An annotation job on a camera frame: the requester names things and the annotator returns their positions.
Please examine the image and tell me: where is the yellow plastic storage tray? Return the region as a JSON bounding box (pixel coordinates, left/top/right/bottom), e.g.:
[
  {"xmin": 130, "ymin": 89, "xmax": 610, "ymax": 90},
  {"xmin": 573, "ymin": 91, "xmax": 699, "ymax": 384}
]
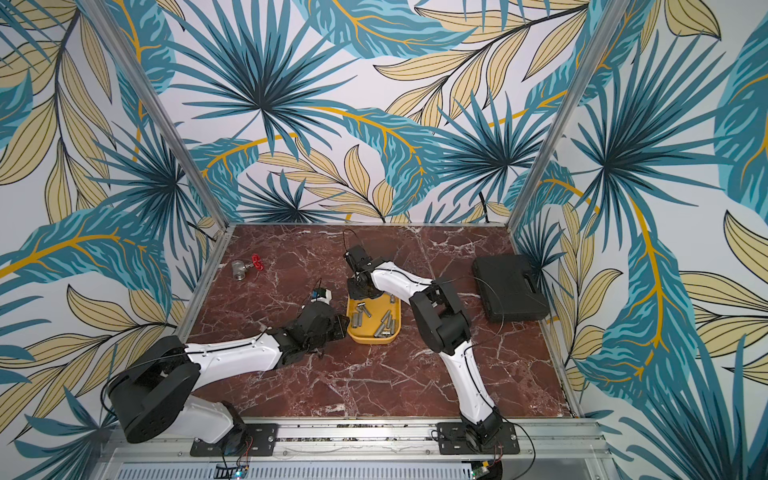
[{"xmin": 347, "ymin": 294, "xmax": 402, "ymax": 345}]

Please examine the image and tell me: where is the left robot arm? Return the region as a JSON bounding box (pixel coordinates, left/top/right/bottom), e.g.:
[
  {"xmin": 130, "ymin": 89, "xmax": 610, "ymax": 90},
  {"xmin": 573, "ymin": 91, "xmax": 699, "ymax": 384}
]
[{"xmin": 105, "ymin": 288, "xmax": 349, "ymax": 455}]

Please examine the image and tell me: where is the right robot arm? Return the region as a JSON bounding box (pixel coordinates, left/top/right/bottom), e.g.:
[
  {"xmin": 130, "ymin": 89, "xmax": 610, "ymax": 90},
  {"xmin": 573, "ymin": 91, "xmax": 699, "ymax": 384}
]
[{"xmin": 344, "ymin": 245, "xmax": 503, "ymax": 452}]

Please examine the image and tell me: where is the steel socket in tray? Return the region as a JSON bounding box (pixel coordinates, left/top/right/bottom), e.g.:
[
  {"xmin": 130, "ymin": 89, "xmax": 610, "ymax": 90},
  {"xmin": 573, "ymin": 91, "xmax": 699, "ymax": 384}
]
[
  {"xmin": 374, "ymin": 311, "xmax": 395, "ymax": 338},
  {"xmin": 354, "ymin": 302, "xmax": 372, "ymax": 319}
]

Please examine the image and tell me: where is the steel socket in tray front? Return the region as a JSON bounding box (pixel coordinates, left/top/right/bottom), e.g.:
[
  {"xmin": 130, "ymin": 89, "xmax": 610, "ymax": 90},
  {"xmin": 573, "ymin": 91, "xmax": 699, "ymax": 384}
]
[{"xmin": 374, "ymin": 311, "xmax": 395, "ymax": 338}]

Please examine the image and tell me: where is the black plastic tool case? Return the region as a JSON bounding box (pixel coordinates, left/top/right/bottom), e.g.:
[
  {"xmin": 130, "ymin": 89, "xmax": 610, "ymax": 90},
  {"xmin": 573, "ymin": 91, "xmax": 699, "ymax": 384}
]
[{"xmin": 472, "ymin": 254, "xmax": 550, "ymax": 323}]

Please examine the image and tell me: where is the metal valve red handle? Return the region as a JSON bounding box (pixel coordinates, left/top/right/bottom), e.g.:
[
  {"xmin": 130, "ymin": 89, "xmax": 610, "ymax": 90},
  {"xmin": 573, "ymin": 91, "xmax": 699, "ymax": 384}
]
[{"xmin": 230, "ymin": 254, "xmax": 264, "ymax": 281}]

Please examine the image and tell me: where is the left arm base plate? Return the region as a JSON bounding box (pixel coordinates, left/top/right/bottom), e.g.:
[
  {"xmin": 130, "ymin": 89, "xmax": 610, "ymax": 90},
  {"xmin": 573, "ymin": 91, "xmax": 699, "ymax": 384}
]
[{"xmin": 190, "ymin": 423, "xmax": 279, "ymax": 458}]

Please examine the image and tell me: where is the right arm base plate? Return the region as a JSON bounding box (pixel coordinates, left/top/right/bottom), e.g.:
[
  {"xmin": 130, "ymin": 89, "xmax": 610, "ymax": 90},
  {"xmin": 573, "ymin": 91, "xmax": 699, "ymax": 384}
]
[{"xmin": 432, "ymin": 422, "xmax": 520, "ymax": 455}]

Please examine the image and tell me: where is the aluminium front rail frame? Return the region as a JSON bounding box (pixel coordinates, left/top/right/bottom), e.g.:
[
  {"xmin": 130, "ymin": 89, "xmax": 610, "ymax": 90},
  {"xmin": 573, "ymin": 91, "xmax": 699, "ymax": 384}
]
[{"xmin": 90, "ymin": 417, "xmax": 620, "ymax": 479}]

